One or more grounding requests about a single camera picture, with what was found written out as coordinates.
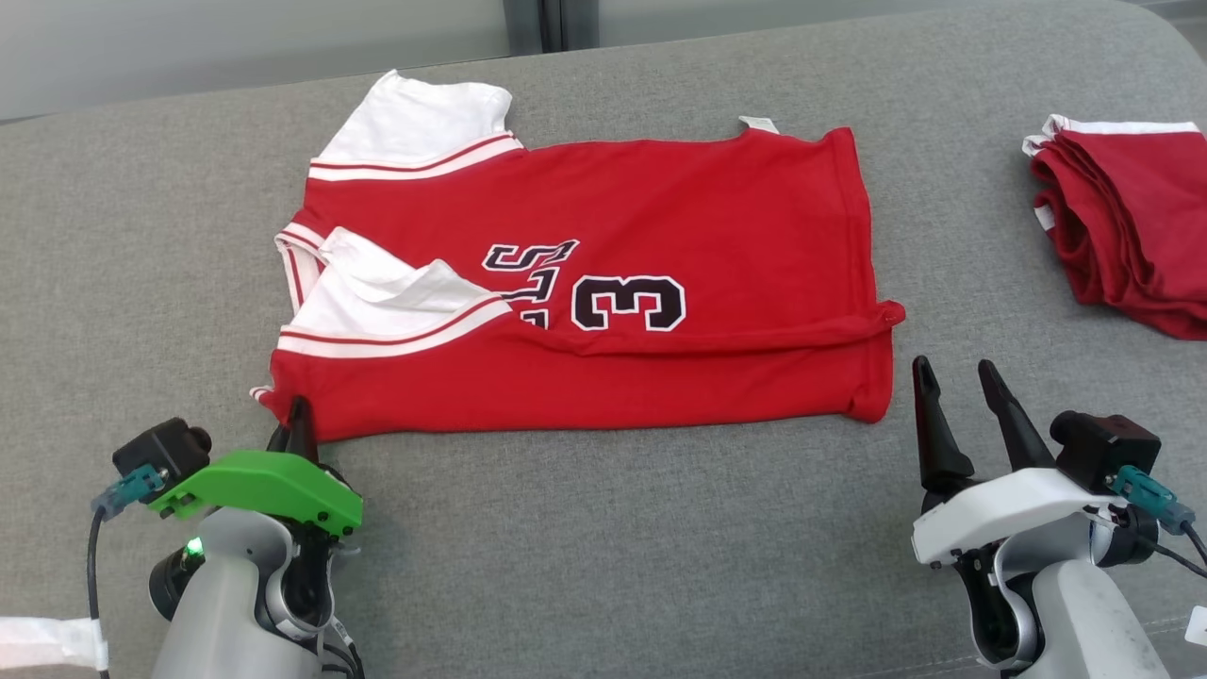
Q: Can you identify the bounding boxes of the grey partition post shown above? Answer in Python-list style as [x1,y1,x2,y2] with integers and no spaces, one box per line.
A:
[503,0,601,55]

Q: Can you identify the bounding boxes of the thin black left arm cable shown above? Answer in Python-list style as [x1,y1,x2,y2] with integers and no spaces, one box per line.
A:
[319,618,366,679]

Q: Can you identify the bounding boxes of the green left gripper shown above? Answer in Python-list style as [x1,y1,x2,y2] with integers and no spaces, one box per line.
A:
[147,396,365,539]

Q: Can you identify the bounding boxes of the red shorts with white stripe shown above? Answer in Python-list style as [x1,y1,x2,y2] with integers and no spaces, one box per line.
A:
[1023,114,1207,341]

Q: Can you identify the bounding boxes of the white tape on left cable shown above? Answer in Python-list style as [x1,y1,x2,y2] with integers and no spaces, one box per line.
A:
[0,616,110,671]

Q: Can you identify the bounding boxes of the red white basketball jersey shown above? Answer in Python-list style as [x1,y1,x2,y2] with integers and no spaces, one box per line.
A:
[250,69,907,443]

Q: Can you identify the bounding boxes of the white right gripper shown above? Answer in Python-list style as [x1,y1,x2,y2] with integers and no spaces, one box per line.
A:
[911,356,1119,568]

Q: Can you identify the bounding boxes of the grey fabric sofa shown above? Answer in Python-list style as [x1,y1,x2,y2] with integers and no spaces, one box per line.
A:
[0,0,1207,679]

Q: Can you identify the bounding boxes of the left camera cable teal plug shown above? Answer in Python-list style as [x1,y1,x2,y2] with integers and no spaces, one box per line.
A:
[87,464,168,679]

